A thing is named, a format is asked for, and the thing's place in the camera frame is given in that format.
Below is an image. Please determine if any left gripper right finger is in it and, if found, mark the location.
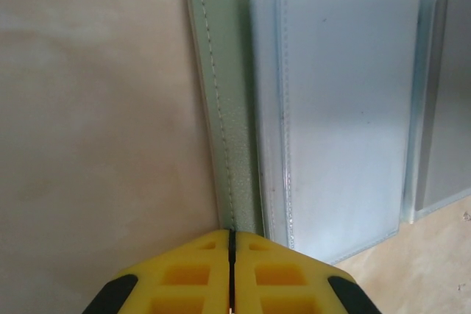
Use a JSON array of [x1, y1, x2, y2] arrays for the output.
[[233, 231, 386, 314]]

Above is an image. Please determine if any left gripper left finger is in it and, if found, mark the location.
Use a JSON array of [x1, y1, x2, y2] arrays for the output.
[[82, 229, 232, 314]]

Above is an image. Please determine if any green card holder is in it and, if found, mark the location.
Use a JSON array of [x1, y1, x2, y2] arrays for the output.
[[185, 0, 471, 266]]

